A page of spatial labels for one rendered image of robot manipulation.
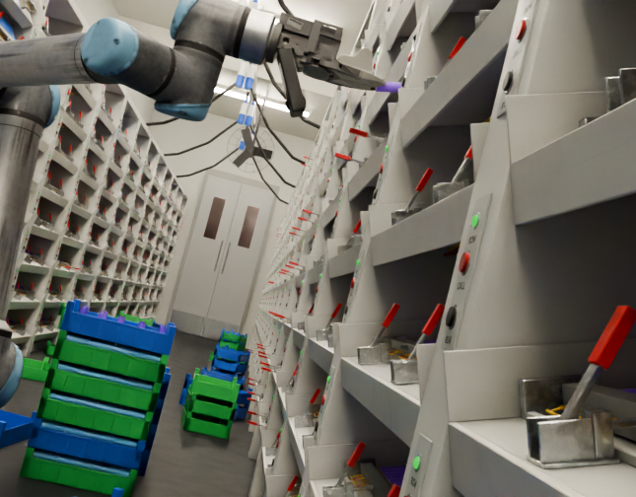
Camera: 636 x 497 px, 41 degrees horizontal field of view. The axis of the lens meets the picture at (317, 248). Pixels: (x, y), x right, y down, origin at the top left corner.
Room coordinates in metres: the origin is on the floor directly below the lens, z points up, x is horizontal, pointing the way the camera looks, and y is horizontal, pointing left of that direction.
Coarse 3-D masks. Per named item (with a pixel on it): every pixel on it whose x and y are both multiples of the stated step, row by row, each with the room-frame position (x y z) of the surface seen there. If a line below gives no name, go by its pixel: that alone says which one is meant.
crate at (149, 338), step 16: (80, 304) 2.49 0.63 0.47; (64, 320) 2.29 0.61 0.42; (80, 320) 2.30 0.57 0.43; (96, 320) 2.31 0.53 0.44; (112, 320) 2.51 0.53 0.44; (128, 320) 2.51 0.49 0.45; (96, 336) 2.31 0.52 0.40; (112, 336) 2.32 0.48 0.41; (128, 336) 2.32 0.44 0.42; (144, 336) 2.33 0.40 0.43; (160, 336) 2.34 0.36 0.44; (160, 352) 2.34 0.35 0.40
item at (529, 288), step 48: (576, 0) 0.60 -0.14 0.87; (624, 0) 0.61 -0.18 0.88; (528, 48) 0.63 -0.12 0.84; (576, 48) 0.60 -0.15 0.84; (624, 48) 0.61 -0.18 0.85; (480, 192) 0.67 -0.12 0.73; (528, 240) 0.60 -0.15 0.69; (576, 240) 0.61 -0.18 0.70; (624, 240) 0.61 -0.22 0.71; (480, 288) 0.60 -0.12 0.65; (528, 288) 0.60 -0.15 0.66; (576, 288) 0.61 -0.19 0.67; (624, 288) 0.61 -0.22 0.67; (480, 336) 0.60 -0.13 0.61; (528, 336) 0.61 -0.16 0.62; (576, 336) 0.61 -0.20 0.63; (432, 384) 0.67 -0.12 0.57; (432, 432) 0.64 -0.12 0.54; (432, 480) 0.61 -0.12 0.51
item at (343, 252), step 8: (368, 216) 1.39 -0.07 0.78; (360, 224) 1.84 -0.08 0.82; (352, 232) 1.85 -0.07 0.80; (328, 240) 2.00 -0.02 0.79; (336, 240) 2.00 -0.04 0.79; (344, 240) 2.00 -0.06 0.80; (352, 240) 1.58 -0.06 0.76; (360, 240) 1.57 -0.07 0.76; (328, 248) 2.00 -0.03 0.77; (336, 248) 2.00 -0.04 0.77; (344, 248) 1.83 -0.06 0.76; (352, 248) 1.53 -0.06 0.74; (360, 248) 1.42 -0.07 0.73; (328, 256) 2.00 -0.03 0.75; (336, 256) 1.80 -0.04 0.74; (344, 256) 1.66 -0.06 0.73; (352, 256) 1.54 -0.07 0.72; (328, 264) 1.99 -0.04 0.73; (336, 264) 1.81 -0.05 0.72; (344, 264) 1.67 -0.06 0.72; (352, 264) 1.55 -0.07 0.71; (336, 272) 1.83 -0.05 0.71; (344, 272) 1.68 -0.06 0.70; (352, 272) 1.60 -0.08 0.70
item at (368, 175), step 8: (392, 104) 1.39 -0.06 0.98; (392, 112) 1.39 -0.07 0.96; (384, 144) 1.46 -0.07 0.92; (376, 152) 1.55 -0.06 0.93; (384, 152) 1.47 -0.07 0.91; (368, 160) 1.65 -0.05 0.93; (376, 160) 1.56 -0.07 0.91; (352, 168) 2.00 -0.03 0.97; (360, 168) 1.77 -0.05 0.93; (368, 168) 1.66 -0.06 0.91; (376, 168) 1.56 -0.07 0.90; (352, 176) 2.00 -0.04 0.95; (360, 176) 1.78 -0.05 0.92; (368, 176) 1.67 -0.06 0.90; (376, 176) 1.59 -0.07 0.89; (352, 184) 1.92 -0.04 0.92; (360, 184) 1.79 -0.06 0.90; (368, 184) 1.97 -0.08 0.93; (376, 184) 1.98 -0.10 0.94; (352, 192) 1.92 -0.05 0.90
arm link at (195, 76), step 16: (176, 48) 1.41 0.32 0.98; (192, 48) 1.40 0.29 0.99; (208, 48) 1.40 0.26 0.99; (176, 64) 1.36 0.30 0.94; (192, 64) 1.40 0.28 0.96; (208, 64) 1.41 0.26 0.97; (176, 80) 1.37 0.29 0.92; (192, 80) 1.39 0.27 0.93; (208, 80) 1.41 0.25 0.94; (160, 96) 1.38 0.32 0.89; (176, 96) 1.39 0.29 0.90; (192, 96) 1.40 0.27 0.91; (208, 96) 1.42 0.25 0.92; (176, 112) 1.40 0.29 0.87; (192, 112) 1.41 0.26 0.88
